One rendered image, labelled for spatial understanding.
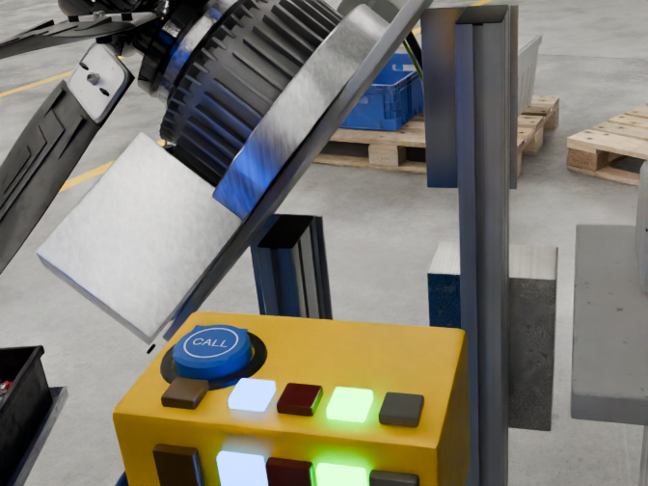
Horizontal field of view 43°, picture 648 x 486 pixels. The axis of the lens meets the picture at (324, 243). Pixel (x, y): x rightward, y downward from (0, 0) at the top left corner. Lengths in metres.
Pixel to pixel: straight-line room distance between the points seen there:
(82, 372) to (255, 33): 1.87
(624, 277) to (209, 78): 0.49
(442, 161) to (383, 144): 2.76
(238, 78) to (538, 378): 0.53
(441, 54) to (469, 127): 0.11
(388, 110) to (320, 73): 3.02
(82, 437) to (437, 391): 1.93
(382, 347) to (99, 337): 2.30
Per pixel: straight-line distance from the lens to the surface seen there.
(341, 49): 0.75
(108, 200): 0.78
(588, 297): 0.90
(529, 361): 1.04
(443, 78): 0.90
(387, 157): 3.70
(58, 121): 0.92
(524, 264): 1.01
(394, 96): 3.73
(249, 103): 0.76
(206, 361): 0.41
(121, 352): 2.59
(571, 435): 2.10
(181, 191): 0.79
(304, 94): 0.73
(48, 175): 0.90
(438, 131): 0.92
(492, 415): 0.98
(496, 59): 0.80
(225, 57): 0.77
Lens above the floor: 1.30
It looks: 25 degrees down
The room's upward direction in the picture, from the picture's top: 6 degrees counter-clockwise
